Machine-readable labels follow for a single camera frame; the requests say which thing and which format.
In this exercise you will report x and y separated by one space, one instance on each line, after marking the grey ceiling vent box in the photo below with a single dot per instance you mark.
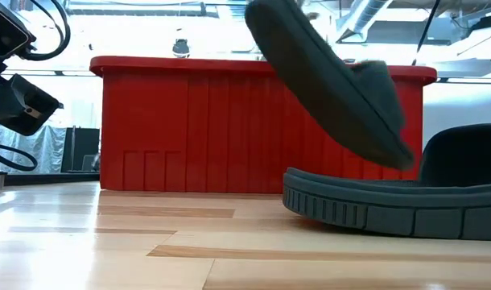
446 29

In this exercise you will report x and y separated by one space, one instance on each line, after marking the grey tarp curtain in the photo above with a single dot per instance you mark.
48 149

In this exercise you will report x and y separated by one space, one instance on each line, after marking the black cabinet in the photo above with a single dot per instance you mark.
82 149

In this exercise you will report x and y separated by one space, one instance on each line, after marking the black aluminium table frame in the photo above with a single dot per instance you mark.
48 178

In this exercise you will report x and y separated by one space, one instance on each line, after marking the silver ceiling duct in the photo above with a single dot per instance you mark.
362 18

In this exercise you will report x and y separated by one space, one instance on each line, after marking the black ceiling lamp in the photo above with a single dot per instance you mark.
181 48

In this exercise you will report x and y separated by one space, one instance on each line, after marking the black foam slide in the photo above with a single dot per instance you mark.
322 80
390 209

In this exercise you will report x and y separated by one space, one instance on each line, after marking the red plastic bin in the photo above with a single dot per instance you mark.
229 121

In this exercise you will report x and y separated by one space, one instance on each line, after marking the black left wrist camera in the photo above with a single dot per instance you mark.
6 34

